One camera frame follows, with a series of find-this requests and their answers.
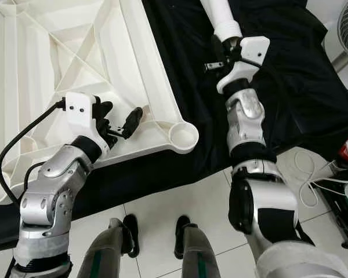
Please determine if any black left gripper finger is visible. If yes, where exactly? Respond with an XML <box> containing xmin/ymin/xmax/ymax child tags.
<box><xmin>94</xmin><ymin>100</ymin><xmax>115</xmax><ymax>131</ymax></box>
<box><xmin>123</xmin><ymin>107</ymin><xmax>144</xmax><ymax>138</ymax></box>

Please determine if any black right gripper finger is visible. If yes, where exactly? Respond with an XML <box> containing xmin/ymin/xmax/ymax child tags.
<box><xmin>212</xmin><ymin>35</ymin><xmax>230</xmax><ymax>61</ymax></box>

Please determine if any white plastic table leg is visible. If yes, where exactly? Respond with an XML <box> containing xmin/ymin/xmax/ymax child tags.
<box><xmin>199</xmin><ymin>0</ymin><xmax>243</xmax><ymax>42</ymax></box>

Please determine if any white plastic table top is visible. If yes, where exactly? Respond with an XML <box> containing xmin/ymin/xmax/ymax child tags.
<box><xmin>0</xmin><ymin>0</ymin><xmax>200</xmax><ymax>206</ymax></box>

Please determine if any black table cloth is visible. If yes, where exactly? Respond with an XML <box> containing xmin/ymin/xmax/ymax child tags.
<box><xmin>0</xmin><ymin>0</ymin><xmax>348</xmax><ymax>253</ymax></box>

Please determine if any silver robot left leg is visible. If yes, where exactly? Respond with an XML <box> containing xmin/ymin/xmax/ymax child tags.
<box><xmin>81</xmin><ymin>219</ymin><xmax>137</xmax><ymax>278</ymax></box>

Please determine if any silver robot leg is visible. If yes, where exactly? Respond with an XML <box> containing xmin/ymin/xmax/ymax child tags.
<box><xmin>183</xmin><ymin>225</ymin><xmax>227</xmax><ymax>278</ymax></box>
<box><xmin>81</xmin><ymin>219</ymin><xmax>137</xmax><ymax>278</ymax></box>

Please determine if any silver robot right leg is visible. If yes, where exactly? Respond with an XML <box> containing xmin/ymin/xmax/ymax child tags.
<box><xmin>183</xmin><ymin>225</ymin><xmax>227</xmax><ymax>278</ymax></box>

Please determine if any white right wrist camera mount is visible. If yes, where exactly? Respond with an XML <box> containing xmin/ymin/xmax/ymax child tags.
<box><xmin>217</xmin><ymin>36</ymin><xmax>271</xmax><ymax>94</ymax></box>

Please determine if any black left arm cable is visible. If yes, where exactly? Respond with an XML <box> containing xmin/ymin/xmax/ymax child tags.
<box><xmin>0</xmin><ymin>97</ymin><xmax>69</xmax><ymax>203</ymax></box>

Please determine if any white floor cable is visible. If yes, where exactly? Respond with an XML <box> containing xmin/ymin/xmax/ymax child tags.
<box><xmin>293</xmin><ymin>148</ymin><xmax>348</xmax><ymax>209</ymax></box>

